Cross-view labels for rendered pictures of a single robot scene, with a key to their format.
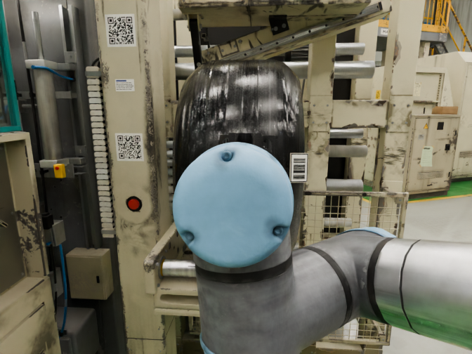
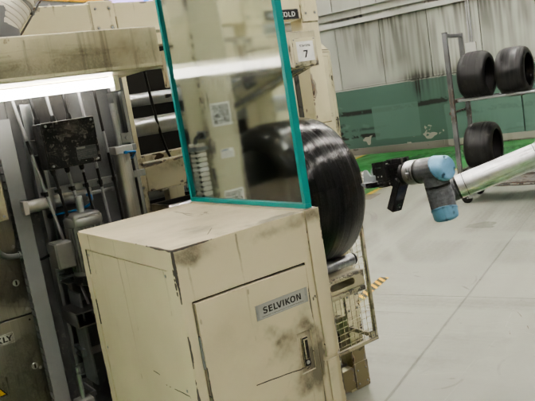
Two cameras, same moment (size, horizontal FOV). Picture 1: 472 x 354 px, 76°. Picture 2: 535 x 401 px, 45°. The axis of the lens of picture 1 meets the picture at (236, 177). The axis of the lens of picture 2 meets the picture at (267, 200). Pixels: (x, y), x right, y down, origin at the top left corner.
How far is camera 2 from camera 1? 185 cm
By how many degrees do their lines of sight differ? 39
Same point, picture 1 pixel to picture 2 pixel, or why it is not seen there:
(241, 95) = (324, 145)
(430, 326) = (472, 188)
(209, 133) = (322, 169)
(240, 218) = (450, 168)
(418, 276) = (466, 178)
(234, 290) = (447, 187)
